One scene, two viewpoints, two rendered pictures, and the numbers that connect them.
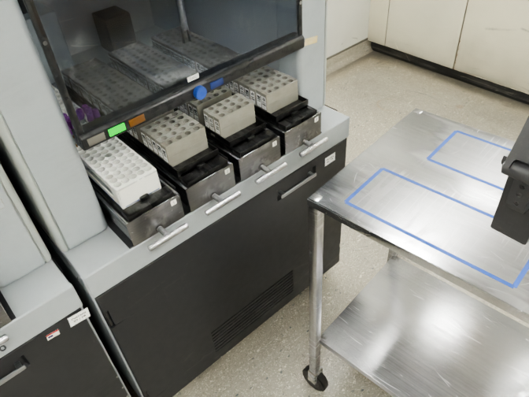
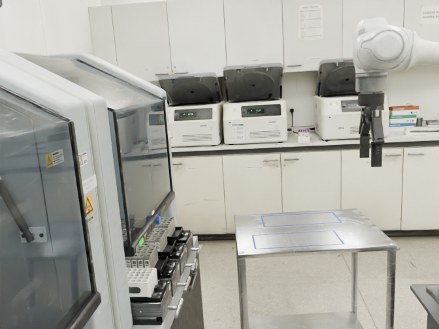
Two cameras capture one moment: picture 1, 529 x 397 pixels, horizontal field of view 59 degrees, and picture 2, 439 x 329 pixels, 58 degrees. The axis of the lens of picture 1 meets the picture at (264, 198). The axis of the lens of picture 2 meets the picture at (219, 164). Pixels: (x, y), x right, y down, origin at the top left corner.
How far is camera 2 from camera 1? 97 cm
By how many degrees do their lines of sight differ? 49
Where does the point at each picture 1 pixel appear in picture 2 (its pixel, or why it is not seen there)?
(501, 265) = (332, 241)
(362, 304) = not seen: outside the picture
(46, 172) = (118, 274)
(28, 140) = (115, 250)
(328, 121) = not seen: hidden behind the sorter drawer
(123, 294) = not seen: outside the picture
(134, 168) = (140, 273)
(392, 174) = (259, 235)
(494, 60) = (195, 221)
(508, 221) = (375, 162)
